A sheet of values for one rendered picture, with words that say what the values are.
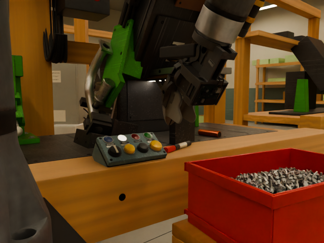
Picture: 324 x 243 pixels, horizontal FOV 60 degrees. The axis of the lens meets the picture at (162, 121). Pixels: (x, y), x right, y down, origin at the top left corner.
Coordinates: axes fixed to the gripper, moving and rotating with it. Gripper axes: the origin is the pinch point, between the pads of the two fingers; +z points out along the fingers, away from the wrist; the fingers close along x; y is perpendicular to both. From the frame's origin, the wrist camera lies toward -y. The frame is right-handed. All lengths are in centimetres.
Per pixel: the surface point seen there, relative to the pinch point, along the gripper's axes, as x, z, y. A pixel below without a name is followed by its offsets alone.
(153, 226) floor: 80, 156, -48
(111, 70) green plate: 1.2, 7.7, -32.7
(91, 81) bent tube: -1.9, 15.5, -38.4
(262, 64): 783, 226, -493
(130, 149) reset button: -7.5, 7.8, 0.8
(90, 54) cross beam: 10, 23, -72
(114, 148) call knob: -10.9, 7.8, -0.1
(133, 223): -7.7, 20.7, 11.1
